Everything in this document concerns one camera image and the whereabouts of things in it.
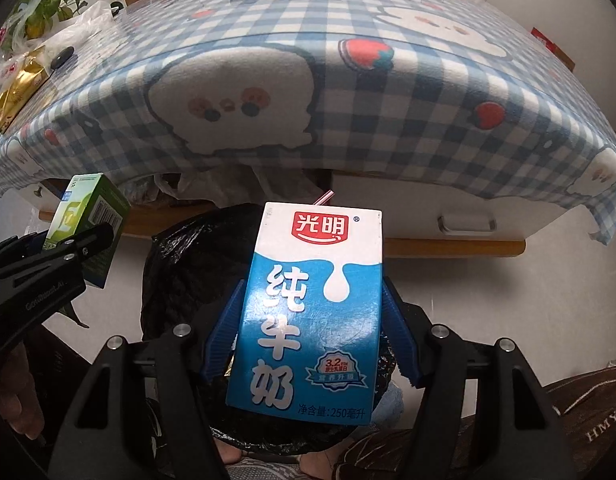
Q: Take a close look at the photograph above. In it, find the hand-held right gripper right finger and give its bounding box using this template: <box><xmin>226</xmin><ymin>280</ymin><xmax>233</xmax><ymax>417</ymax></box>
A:
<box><xmin>382</xmin><ymin>279</ymin><xmax>581</xmax><ymax>480</ymax></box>

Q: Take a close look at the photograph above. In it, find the white plastic bag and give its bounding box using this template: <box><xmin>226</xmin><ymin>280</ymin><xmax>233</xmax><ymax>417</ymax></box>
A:
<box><xmin>35</xmin><ymin>0</ymin><xmax>116</xmax><ymax>68</ymax></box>

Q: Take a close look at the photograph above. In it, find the red yellow printed box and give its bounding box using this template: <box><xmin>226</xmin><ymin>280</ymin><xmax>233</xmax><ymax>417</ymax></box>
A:
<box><xmin>530</xmin><ymin>27</ymin><xmax>576</xmax><ymax>68</ymax></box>

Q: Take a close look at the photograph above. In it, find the person's foot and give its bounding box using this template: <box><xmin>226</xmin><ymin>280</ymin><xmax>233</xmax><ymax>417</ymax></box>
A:
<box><xmin>303</xmin><ymin>452</ymin><xmax>341</xmax><ymax>480</ymax></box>
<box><xmin>215</xmin><ymin>440</ymin><xmax>251</xmax><ymax>467</ymax></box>

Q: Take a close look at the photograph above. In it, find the blue checked tablecloth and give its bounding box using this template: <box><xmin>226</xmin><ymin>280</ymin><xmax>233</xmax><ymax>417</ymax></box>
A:
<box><xmin>0</xmin><ymin>0</ymin><xmax>616</xmax><ymax>246</ymax></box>

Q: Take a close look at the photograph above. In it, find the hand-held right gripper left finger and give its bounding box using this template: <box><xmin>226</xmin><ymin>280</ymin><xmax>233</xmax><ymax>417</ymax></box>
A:
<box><xmin>48</xmin><ymin>280</ymin><xmax>246</xmax><ymax>480</ymax></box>

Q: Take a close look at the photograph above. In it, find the blue white milk carton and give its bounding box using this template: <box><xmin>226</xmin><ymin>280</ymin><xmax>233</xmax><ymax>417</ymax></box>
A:
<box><xmin>225</xmin><ymin>190</ymin><xmax>385</xmax><ymax>427</ymax></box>

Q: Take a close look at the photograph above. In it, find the person's right foot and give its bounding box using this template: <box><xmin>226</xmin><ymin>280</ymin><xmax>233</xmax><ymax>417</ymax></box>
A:
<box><xmin>303</xmin><ymin>452</ymin><xmax>341</xmax><ymax>480</ymax></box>

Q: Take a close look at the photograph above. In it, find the black trash bag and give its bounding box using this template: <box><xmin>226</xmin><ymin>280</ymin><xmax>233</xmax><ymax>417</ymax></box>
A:
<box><xmin>138</xmin><ymin>202</ymin><xmax>406</xmax><ymax>456</ymax></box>

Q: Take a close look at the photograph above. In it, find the person's left hand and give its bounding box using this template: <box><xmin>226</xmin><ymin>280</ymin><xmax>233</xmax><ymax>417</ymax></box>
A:
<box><xmin>0</xmin><ymin>342</ymin><xmax>45</xmax><ymax>435</ymax></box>

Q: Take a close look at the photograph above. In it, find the small gold bag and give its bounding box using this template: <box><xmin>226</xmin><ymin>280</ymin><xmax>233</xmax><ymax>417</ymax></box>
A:
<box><xmin>0</xmin><ymin>47</ymin><xmax>50</xmax><ymax>133</ymax></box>

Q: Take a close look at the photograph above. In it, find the clear bag with red items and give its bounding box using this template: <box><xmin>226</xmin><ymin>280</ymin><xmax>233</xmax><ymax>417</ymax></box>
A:
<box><xmin>0</xmin><ymin>25</ymin><xmax>29</xmax><ymax>106</ymax></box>

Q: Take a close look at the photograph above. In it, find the brown cushion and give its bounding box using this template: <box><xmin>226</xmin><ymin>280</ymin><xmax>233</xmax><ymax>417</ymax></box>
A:
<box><xmin>542</xmin><ymin>365</ymin><xmax>616</xmax><ymax>480</ymax></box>

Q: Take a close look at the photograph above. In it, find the person's left foot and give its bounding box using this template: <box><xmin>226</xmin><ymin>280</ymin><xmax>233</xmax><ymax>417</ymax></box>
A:
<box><xmin>215</xmin><ymin>440</ymin><xmax>251</xmax><ymax>467</ymax></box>

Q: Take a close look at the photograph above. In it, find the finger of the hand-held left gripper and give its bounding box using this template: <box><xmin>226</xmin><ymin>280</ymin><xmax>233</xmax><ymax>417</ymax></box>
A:
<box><xmin>0</xmin><ymin>232</ymin><xmax>51</xmax><ymax>268</ymax></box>
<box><xmin>0</xmin><ymin>223</ymin><xmax>115</xmax><ymax>286</ymax></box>

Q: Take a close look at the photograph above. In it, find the green medicine box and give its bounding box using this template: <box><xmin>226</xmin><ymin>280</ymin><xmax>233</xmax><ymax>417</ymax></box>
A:
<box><xmin>42</xmin><ymin>172</ymin><xmax>131</xmax><ymax>290</ymax></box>

